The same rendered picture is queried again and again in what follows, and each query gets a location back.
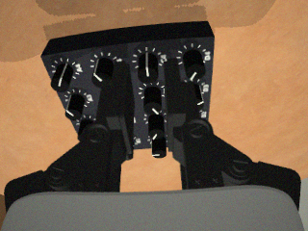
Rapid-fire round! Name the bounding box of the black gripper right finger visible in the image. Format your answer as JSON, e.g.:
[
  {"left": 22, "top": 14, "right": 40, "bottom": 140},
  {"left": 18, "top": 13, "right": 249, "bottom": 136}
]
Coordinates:
[{"left": 164, "top": 58, "right": 301, "bottom": 210}]

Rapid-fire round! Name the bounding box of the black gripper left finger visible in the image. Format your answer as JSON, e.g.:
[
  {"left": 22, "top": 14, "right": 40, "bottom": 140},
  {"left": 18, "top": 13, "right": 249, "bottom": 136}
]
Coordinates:
[{"left": 4, "top": 61, "right": 135, "bottom": 213}]

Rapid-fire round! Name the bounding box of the black knob box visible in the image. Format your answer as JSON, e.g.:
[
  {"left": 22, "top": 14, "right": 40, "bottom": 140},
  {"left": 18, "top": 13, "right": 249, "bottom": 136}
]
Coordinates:
[{"left": 40, "top": 21, "right": 215, "bottom": 160}]

